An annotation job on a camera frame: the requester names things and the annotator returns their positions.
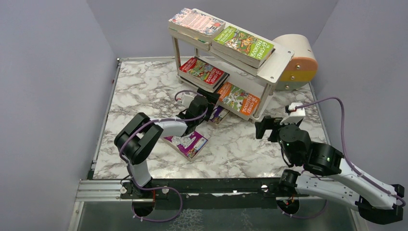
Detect purple cartoon book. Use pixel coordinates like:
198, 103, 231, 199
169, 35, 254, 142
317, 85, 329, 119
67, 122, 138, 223
208, 105, 230, 128

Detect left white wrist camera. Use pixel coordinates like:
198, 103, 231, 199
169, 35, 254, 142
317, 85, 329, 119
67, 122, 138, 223
181, 94, 195, 109

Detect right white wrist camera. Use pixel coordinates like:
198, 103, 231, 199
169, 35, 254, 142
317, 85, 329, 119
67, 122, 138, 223
280, 103, 306, 126

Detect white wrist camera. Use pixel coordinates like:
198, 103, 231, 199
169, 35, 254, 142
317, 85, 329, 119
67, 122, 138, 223
181, 94, 195, 109
280, 103, 306, 126

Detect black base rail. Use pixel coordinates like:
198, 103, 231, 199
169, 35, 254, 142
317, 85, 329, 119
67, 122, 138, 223
76, 178, 299, 211

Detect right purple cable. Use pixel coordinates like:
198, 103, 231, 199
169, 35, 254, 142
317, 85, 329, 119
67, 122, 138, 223
288, 97, 407, 220

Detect red bottom books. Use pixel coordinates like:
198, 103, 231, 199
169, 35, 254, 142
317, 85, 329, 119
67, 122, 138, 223
162, 131, 208, 162

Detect white two-tier shelf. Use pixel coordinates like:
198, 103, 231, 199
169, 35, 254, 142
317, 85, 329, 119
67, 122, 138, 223
171, 9, 294, 122

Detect pink floral book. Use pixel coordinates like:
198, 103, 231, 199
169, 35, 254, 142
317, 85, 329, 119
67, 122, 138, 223
168, 8, 226, 43

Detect green 65-storey treehouse book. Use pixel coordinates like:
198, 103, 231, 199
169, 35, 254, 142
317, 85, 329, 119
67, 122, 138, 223
212, 26, 275, 68

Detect orange 78-storey treehouse book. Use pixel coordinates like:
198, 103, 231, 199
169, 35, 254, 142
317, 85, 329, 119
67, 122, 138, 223
217, 82, 260, 120

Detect round wooden drawer box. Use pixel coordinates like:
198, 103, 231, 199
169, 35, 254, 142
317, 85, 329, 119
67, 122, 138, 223
273, 34, 318, 91

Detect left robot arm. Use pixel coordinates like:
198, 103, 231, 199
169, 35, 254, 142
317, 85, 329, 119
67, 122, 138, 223
114, 88, 220, 191

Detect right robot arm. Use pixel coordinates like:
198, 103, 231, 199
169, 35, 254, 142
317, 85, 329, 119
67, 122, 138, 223
255, 116, 405, 225

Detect red 13-storey treehouse book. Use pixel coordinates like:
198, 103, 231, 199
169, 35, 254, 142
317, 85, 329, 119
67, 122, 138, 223
179, 57, 227, 84

